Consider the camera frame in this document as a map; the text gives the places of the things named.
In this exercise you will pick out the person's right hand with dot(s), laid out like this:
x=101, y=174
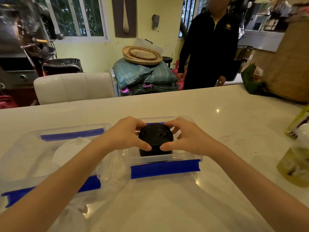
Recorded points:
x=193, y=140

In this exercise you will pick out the person's left hand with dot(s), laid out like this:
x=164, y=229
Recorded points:
x=123, y=135

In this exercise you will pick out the person's right thumb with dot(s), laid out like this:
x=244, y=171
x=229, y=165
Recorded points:
x=170, y=146

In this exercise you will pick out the person's left thumb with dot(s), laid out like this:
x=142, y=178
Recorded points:
x=143, y=145

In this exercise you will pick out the black cup with lid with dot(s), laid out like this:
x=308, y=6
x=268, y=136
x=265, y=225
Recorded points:
x=155, y=136

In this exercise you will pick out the person's right forearm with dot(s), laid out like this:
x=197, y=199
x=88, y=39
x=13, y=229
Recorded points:
x=256, y=188

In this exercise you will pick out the person's left forearm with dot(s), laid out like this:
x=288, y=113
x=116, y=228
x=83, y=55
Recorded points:
x=60, y=183

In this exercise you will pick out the clear container with blue clips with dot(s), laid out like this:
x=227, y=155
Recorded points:
x=72, y=134
x=165, y=169

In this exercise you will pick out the clear plastic lid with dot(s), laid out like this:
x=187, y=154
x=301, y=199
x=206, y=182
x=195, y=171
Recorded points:
x=111, y=183

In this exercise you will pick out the dark green sack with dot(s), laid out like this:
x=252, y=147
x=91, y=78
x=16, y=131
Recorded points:
x=154, y=88

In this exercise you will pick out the pink plastic stool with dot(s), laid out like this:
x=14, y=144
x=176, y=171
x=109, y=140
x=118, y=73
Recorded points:
x=180, y=84

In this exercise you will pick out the teal striped sack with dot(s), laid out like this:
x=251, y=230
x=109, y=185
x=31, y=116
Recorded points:
x=135, y=73

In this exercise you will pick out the white round lid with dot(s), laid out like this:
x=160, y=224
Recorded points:
x=68, y=152

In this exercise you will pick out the large woven basket tray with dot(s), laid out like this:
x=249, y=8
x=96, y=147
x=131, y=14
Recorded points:
x=142, y=61

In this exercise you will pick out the black round stool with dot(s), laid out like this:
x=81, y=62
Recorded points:
x=167, y=59

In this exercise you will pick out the white padded chair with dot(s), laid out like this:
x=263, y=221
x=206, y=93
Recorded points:
x=72, y=88

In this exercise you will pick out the small woven basket tray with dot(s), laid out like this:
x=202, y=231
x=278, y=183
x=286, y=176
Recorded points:
x=143, y=54

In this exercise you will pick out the green foil bag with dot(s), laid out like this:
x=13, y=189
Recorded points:
x=252, y=82

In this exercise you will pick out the black trash bin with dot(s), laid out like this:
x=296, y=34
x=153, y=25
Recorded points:
x=62, y=64

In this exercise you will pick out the clear bottle with yellow liquid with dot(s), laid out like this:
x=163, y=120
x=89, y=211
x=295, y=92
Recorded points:
x=295, y=164

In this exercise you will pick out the yellow green packet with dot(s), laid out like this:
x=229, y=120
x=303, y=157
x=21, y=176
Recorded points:
x=295, y=125

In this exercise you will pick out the barred window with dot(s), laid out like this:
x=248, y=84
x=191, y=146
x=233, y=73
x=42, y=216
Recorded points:
x=189, y=14

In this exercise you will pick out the stainless steel counter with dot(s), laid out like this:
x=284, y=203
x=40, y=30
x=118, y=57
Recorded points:
x=260, y=39

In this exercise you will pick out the red cloth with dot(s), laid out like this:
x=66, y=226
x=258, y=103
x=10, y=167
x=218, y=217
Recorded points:
x=7, y=102

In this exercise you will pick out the large burlap sack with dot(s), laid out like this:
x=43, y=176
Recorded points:
x=287, y=62

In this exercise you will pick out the white framed window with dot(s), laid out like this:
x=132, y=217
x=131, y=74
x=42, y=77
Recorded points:
x=77, y=16

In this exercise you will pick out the metal coffee roaster machine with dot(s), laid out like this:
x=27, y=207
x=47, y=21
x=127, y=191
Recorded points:
x=19, y=38

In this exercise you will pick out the grey wall lamp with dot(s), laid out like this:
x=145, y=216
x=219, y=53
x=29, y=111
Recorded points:
x=155, y=21

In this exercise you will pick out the brown wall panel with spoon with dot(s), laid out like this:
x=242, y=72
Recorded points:
x=124, y=19

